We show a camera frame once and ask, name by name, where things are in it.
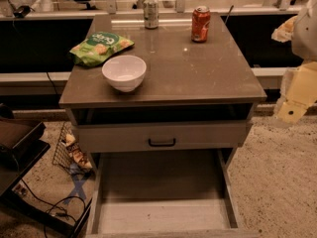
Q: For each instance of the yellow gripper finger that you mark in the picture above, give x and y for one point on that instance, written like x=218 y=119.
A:
x=298 y=92

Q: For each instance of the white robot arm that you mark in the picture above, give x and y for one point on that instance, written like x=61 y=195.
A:
x=304 y=36

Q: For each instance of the green chip bag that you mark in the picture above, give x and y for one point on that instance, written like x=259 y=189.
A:
x=98 y=47

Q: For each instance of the snack bag in basket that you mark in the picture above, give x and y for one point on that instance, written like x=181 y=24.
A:
x=75 y=152

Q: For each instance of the white bowl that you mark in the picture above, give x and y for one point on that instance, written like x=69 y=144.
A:
x=124 y=73

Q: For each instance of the closed drawer with black handle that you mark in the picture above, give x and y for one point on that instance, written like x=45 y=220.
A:
x=161 y=136

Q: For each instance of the grey drawer cabinet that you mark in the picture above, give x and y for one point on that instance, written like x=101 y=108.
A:
x=184 y=82

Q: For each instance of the wire mesh basket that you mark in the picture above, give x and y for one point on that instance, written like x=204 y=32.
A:
x=61 y=157

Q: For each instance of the open bottom drawer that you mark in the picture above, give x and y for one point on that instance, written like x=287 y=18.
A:
x=177 y=194

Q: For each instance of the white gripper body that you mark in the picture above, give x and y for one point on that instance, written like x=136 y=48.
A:
x=306 y=37

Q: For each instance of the orange red soda can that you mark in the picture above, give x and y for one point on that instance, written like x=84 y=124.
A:
x=200 y=24

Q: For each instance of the silver green soda can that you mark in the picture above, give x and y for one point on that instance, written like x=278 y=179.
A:
x=151 y=13

